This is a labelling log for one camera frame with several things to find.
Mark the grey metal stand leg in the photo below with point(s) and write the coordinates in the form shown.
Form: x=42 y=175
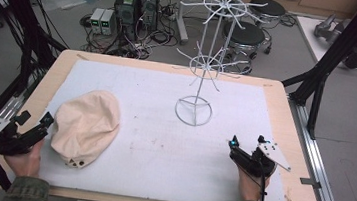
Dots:
x=183 y=20

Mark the grey robot device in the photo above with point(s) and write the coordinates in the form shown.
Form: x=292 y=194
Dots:
x=356 y=49

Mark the black round stool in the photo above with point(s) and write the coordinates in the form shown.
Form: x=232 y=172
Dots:
x=267 y=6
x=244 y=33

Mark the black metal frame strut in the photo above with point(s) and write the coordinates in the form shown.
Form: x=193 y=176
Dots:
x=24 y=14
x=339 y=53

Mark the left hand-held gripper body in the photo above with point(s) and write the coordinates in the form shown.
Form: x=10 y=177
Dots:
x=16 y=140

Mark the grey metal bracket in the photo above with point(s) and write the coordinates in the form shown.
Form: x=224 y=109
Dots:
x=310 y=182

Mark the white board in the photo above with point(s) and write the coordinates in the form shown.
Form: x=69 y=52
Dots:
x=310 y=37

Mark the person's right hand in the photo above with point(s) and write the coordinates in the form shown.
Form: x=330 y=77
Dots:
x=251 y=187

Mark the person's left hand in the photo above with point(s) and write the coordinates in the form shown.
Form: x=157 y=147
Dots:
x=25 y=163

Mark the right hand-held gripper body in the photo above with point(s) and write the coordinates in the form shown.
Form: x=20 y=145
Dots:
x=253 y=162

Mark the black computer tower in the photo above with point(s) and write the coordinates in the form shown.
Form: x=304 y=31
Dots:
x=126 y=11
x=149 y=7

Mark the beige cloth hat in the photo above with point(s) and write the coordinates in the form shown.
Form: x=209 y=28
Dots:
x=86 y=124

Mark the white foam mat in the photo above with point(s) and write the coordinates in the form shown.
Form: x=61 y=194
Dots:
x=147 y=151

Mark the grey power supply unit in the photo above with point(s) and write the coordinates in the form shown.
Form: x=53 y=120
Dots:
x=108 y=22
x=96 y=20

